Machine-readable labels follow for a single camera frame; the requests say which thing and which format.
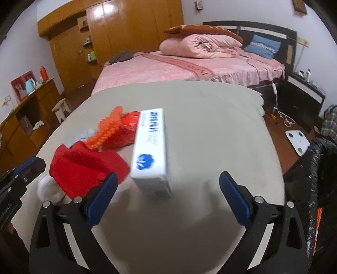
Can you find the white box with blue print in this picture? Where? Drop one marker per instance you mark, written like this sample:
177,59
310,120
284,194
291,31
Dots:
150,147

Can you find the yellow power strip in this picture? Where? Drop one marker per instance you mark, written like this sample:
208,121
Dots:
275,114

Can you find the small pale wooden stool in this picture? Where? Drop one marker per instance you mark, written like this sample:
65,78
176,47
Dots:
59,106

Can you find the bed with dark headboard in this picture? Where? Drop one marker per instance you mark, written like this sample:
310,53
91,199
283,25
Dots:
171,68

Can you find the red photo frame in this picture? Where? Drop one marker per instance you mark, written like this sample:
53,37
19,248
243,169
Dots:
18,89
28,75

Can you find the white tissue wad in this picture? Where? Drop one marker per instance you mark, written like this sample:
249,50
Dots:
50,189

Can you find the small wall lamp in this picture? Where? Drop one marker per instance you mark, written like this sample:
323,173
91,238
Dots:
198,5

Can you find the white bottle with dark cap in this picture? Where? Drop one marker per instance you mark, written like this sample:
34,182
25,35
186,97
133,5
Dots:
307,76

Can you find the wall socket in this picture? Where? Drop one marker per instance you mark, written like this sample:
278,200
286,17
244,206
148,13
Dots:
302,42

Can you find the pink folded quilt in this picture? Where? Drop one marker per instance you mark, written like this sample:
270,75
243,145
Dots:
189,44

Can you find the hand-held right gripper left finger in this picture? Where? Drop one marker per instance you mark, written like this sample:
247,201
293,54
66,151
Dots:
101,200

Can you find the white wall outlet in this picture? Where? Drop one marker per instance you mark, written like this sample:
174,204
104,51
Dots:
5,101

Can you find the large blue pillow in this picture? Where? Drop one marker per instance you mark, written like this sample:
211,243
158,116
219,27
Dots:
263,46

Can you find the brown lattice wall lamp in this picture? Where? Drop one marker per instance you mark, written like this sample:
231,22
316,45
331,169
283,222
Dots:
300,6

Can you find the wooden wardrobe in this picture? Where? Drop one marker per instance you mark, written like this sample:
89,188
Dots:
131,31

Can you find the red plastic bag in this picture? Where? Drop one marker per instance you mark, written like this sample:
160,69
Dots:
126,129

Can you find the black and white nightstand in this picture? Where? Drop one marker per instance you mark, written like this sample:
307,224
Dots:
297,102

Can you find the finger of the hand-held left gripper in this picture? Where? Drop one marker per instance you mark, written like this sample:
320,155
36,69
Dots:
25,164
36,168

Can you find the plaid cloth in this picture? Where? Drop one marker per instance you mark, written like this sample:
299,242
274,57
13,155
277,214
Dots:
329,123

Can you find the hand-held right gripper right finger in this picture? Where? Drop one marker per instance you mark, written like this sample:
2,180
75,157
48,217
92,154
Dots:
235,200

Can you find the small orange foam net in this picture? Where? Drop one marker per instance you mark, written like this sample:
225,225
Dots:
105,131

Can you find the bin with black liner bag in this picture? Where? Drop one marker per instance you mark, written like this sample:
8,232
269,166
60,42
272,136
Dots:
302,184

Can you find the red cloth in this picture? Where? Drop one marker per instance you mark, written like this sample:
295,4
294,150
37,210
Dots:
79,166

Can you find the beige tablecloth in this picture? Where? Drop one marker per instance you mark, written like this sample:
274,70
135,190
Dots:
210,131

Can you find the red thermos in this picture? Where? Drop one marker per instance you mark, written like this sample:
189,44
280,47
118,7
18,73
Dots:
44,73

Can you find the pale blue kettle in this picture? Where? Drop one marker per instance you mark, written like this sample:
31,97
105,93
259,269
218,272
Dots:
30,85

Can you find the white bathroom scale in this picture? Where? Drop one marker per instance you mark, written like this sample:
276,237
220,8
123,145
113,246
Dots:
298,142

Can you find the wooden desk cabinet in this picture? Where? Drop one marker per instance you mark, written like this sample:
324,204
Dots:
39,110

